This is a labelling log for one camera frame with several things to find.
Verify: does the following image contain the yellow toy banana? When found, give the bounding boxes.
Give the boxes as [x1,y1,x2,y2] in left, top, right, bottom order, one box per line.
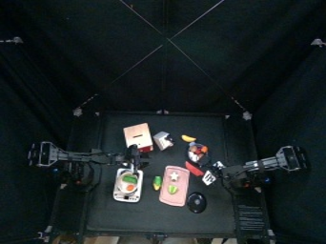
[181,134,199,143]

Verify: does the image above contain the white kitchen scale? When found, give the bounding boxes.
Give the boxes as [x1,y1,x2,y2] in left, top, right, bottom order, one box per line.
[112,168,146,204]

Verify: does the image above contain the red toy food piece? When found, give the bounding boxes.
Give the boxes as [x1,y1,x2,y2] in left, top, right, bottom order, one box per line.
[183,160,206,177]

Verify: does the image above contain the metal bowl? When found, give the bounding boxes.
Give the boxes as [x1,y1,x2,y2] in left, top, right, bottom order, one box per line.
[116,171,142,195]

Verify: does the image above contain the pink cutting board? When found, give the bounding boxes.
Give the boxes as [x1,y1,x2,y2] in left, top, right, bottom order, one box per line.
[158,165,191,208]

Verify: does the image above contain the green toy vegetable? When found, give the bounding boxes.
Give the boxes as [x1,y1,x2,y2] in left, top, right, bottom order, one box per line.
[122,174,139,185]

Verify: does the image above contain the black round bowl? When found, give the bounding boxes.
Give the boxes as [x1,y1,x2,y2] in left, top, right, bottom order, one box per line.
[186,192,209,214]

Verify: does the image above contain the copper pink toy box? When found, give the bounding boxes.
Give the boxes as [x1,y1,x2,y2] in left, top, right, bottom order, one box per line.
[122,122,154,153]

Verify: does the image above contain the grey white toy cube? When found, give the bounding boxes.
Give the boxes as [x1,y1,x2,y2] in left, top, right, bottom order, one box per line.
[151,131,177,152]

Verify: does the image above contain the yellow green toy corn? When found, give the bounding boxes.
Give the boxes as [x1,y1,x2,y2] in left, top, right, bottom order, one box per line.
[151,175,163,192]

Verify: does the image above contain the grey frame clamp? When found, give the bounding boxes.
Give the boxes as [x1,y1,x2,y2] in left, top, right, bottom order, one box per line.
[310,38,326,48]
[0,36,26,45]

